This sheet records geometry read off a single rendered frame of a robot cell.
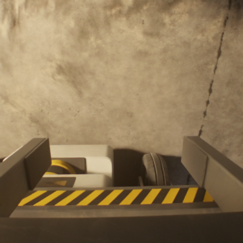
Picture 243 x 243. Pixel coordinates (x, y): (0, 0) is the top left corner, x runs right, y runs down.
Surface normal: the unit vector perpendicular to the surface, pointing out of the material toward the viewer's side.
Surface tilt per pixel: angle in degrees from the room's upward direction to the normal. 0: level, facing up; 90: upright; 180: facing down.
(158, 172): 57
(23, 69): 0
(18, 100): 0
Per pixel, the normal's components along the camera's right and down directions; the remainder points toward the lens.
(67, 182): 0.00, -0.97
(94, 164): 0.03, 0.25
